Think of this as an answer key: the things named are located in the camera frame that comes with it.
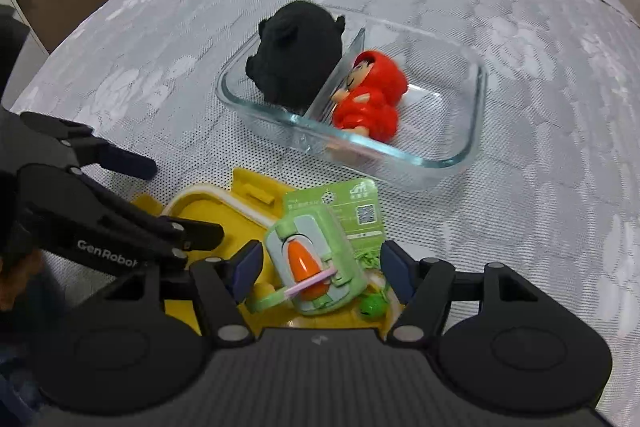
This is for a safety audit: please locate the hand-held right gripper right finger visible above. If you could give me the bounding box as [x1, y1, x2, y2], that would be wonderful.
[380, 239, 532, 349]

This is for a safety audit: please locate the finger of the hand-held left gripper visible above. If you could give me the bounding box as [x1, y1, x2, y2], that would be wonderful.
[19, 111, 159, 181]
[16, 163, 224, 274]

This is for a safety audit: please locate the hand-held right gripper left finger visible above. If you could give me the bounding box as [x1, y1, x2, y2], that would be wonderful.
[107, 240, 265, 349]

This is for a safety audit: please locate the yellow container lid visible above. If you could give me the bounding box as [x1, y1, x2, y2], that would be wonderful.
[131, 167, 403, 340]

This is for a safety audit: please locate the green carrot toy package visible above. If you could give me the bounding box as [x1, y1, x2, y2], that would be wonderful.
[247, 178, 389, 319]

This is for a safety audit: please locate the clear glass divided container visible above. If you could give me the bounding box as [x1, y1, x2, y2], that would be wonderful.
[215, 11, 489, 194]

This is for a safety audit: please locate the person's left hand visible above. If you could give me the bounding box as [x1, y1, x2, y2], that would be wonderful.
[0, 251, 45, 312]

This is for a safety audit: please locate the red hooded figurine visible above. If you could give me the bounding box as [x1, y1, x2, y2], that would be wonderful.
[327, 50, 409, 143]

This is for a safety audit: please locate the black plush toy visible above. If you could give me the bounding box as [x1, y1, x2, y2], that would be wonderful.
[244, 0, 347, 116]

